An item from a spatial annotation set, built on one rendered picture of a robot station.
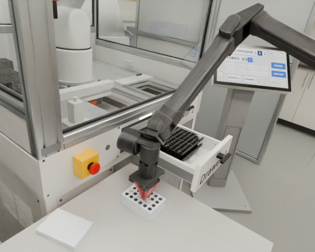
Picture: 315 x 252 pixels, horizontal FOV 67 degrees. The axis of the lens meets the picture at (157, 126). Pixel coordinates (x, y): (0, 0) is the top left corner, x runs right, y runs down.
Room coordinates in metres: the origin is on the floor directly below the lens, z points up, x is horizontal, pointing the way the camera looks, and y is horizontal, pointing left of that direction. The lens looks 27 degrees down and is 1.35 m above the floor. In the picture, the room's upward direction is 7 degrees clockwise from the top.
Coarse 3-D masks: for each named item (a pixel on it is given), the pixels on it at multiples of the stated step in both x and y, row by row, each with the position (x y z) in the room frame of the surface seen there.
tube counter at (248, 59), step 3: (243, 57) 1.63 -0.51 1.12; (246, 57) 1.63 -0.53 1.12; (249, 57) 1.63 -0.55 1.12; (252, 57) 1.64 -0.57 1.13; (255, 57) 1.64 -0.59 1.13; (243, 60) 1.61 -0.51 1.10; (246, 60) 1.62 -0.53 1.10; (249, 60) 1.62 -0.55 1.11; (252, 60) 1.62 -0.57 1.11; (255, 60) 1.63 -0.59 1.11; (258, 60) 1.63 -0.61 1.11; (261, 60) 1.63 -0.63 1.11; (264, 60) 1.64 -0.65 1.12; (267, 60) 1.64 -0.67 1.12; (258, 63) 1.61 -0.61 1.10; (261, 63) 1.62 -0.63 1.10; (264, 63) 1.62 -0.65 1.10; (267, 63) 1.62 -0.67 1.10
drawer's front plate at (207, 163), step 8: (232, 136) 0.85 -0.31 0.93; (224, 144) 0.77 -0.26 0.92; (216, 152) 0.71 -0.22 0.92; (224, 152) 0.80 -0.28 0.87; (200, 160) 0.64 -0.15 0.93; (208, 160) 0.66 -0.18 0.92; (216, 160) 0.73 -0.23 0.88; (200, 168) 0.61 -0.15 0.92; (208, 168) 0.67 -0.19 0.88; (216, 168) 0.76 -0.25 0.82; (200, 176) 0.62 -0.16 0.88; (208, 176) 0.69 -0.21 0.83; (192, 184) 0.61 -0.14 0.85; (200, 184) 0.64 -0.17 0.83
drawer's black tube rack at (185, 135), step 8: (144, 128) 0.87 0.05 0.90; (176, 128) 0.91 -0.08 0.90; (176, 136) 0.84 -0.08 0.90; (184, 136) 0.90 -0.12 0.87; (192, 136) 0.85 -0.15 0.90; (160, 144) 0.76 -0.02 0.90; (168, 144) 0.76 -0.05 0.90; (176, 144) 0.77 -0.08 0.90; (184, 144) 0.78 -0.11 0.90; (200, 144) 0.84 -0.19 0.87; (168, 152) 0.75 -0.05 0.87; (176, 152) 0.72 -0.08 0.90; (192, 152) 0.79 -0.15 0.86
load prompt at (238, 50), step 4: (236, 48) 1.66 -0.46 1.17; (240, 48) 1.67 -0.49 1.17; (244, 48) 1.67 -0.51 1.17; (248, 48) 1.68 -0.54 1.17; (236, 52) 1.64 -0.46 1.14; (240, 52) 1.65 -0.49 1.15; (244, 52) 1.65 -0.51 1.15; (248, 52) 1.66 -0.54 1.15; (252, 52) 1.66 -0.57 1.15; (256, 52) 1.67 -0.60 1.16; (260, 52) 1.67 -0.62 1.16; (264, 52) 1.67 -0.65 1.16; (260, 56) 1.65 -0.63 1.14; (264, 56) 1.65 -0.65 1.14
